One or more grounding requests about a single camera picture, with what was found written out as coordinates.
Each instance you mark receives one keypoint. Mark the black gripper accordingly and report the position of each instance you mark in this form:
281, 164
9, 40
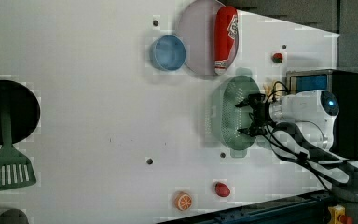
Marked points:
260, 115

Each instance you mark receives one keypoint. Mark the yellow red emergency button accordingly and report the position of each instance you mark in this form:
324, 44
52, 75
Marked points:
338, 215

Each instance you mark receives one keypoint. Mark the red toy strawberry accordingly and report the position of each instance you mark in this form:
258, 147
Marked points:
221, 189

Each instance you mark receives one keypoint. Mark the toy orange half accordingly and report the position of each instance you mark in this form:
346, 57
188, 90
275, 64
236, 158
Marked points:
183, 201

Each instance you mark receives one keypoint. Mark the blue plastic bowl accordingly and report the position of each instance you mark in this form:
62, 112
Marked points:
168, 53

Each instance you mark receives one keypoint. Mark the small red toy tomato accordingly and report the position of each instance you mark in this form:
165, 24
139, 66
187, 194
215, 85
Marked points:
277, 57

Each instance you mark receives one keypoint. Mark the green oval plastic strainer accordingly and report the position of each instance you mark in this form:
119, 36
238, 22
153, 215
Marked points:
227, 118

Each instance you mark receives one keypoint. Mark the black silver toaster oven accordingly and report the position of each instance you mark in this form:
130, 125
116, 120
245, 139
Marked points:
344, 85

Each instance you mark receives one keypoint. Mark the lilac round plate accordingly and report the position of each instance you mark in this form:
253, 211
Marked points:
196, 28

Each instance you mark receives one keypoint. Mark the cream plush toy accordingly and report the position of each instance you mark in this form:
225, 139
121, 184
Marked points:
269, 88

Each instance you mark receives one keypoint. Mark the green slotted spatula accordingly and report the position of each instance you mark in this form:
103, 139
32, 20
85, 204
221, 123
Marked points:
16, 169

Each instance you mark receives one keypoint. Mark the grey rounded object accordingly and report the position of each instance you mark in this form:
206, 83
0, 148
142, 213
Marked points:
13, 216

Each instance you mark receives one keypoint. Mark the black frying pan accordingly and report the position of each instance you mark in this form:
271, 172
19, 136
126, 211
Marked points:
24, 110

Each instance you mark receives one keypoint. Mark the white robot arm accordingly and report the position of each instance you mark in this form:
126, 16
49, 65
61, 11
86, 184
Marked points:
300, 129

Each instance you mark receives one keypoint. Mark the red plush ketchup bottle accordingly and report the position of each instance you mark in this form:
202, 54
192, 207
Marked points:
225, 32

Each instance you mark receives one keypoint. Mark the blue metal frame rail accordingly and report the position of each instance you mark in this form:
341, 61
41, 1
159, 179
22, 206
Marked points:
307, 208

